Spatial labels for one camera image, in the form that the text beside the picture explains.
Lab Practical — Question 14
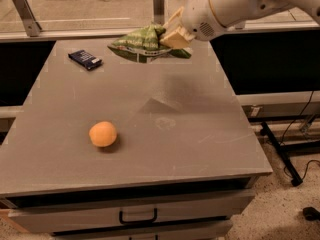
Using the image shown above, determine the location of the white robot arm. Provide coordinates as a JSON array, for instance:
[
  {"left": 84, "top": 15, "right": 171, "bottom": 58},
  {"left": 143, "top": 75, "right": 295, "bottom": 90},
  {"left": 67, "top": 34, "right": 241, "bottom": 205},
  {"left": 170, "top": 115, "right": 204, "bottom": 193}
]
[{"left": 160, "top": 0, "right": 320, "bottom": 49}]

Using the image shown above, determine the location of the grey drawer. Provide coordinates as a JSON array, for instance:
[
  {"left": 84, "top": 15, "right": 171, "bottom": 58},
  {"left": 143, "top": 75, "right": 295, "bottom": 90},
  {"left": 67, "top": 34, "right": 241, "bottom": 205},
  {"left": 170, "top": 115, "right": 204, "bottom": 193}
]
[
  {"left": 9, "top": 189, "right": 254, "bottom": 233},
  {"left": 52, "top": 220, "right": 232, "bottom": 240}
]

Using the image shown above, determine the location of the grey lower drawer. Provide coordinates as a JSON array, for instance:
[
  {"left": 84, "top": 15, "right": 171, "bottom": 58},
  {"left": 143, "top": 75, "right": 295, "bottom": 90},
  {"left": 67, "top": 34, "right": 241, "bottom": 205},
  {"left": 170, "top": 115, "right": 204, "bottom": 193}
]
[{"left": 52, "top": 220, "right": 232, "bottom": 240}]

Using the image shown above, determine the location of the left metal railing bracket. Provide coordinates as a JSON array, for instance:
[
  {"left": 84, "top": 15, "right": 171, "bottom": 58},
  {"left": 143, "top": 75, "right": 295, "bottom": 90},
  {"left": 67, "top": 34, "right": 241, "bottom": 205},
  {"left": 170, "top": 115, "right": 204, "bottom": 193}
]
[{"left": 12, "top": 0, "right": 42, "bottom": 37}]

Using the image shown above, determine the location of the grey upper drawer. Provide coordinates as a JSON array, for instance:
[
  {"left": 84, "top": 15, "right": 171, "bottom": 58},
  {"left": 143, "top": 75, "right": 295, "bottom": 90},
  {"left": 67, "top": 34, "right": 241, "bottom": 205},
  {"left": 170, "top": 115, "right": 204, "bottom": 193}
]
[{"left": 9, "top": 189, "right": 254, "bottom": 233}]

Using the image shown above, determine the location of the middle metal railing bracket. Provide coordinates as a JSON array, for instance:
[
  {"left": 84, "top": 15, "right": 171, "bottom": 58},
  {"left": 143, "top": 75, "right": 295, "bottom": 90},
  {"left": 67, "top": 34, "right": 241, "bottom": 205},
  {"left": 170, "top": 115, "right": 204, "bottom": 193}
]
[{"left": 153, "top": 0, "right": 165, "bottom": 24}]

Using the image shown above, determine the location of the dark blue snack box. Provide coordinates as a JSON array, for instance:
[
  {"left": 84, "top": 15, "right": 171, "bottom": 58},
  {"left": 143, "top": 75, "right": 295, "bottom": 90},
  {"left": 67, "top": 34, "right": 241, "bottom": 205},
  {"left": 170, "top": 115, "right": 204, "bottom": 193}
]
[{"left": 68, "top": 50, "right": 102, "bottom": 71}]

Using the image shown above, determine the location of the black floor cable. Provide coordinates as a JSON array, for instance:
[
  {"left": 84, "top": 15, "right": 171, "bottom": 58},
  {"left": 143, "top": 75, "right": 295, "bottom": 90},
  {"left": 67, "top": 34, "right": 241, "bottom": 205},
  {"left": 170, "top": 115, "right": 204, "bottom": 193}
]
[{"left": 279, "top": 90, "right": 320, "bottom": 182}]

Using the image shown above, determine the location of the black metal stand leg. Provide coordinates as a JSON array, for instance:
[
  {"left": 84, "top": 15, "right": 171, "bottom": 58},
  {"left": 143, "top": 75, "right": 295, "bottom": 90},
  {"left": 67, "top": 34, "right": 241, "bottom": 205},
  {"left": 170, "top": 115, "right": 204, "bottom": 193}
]
[{"left": 260, "top": 122, "right": 303, "bottom": 187}]

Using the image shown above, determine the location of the orange fruit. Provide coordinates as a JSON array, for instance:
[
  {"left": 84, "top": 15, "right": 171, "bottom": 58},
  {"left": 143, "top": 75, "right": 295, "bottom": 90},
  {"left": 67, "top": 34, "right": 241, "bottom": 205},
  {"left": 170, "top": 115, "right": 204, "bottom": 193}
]
[{"left": 89, "top": 121, "right": 117, "bottom": 147}]

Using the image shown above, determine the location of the green jalapeno chip bag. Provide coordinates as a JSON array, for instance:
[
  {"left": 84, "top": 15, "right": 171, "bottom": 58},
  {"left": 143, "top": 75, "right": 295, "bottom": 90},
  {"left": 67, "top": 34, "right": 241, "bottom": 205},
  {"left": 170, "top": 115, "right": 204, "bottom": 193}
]
[{"left": 108, "top": 24, "right": 192, "bottom": 63}]

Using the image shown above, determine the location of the black drawer handle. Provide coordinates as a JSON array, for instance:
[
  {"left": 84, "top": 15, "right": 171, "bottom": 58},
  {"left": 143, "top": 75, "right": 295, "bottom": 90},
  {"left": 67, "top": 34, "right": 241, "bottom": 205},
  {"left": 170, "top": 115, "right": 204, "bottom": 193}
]
[{"left": 118, "top": 208, "right": 158, "bottom": 225}]

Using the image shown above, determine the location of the black object on floor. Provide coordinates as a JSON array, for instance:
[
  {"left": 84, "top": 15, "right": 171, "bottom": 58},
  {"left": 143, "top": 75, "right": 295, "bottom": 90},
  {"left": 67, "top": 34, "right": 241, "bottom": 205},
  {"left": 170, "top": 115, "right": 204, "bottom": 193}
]
[{"left": 303, "top": 207, "right": 320, "bottom": 221}]

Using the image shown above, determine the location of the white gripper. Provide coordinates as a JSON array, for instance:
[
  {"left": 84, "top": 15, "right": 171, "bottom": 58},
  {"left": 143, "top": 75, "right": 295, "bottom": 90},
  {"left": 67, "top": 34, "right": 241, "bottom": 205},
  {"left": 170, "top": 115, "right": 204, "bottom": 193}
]
[{"left": 160, "top": 0, "right": 228, "bottom": 49}]

